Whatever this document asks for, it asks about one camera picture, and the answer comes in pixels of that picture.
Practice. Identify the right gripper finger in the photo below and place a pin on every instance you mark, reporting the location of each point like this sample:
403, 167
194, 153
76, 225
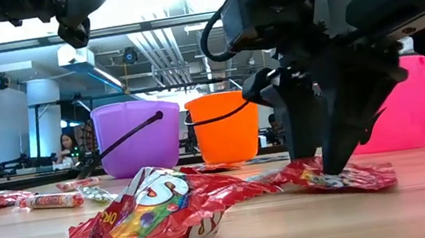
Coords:
344, 118
299, 124

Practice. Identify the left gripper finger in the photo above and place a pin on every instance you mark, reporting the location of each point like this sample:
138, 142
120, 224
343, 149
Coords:
86, 4
76, 36

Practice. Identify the dark flat candy wrapper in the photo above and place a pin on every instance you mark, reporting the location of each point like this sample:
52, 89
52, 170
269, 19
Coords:
267, 159

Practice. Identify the Smarties candy roll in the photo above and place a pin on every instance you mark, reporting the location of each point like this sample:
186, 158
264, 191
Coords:
50, 201
77, 184

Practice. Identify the green white candy wrapper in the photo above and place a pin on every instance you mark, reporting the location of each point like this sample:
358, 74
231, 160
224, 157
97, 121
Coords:
97, 193

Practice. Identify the white ceiling unit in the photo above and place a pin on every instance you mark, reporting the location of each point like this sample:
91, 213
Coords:
74, 57

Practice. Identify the person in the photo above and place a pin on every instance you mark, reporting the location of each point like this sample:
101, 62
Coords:
273, 121
67, 144

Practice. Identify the long ceiling light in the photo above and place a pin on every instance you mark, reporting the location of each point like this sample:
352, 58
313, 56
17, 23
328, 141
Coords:
108, 77

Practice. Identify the pink jack-o-lantern bucket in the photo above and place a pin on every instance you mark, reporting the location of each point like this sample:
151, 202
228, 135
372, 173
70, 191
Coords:
410, 117

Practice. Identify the orange plastic bucket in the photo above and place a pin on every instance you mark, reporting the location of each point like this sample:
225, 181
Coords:
227, 137

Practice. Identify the white pillar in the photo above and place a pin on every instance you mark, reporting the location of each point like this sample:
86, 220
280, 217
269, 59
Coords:
45, 116

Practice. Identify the purple plastic bucket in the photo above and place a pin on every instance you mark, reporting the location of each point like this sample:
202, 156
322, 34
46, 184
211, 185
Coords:
138, 145

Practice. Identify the large red Skittles bag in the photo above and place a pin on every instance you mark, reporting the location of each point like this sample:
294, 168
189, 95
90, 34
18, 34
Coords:
159, 216

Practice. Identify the grey horizontal frame bar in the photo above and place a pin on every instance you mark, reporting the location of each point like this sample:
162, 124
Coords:
1, 46

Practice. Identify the silver ventilation duct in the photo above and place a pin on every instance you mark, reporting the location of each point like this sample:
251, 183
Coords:
223, 72

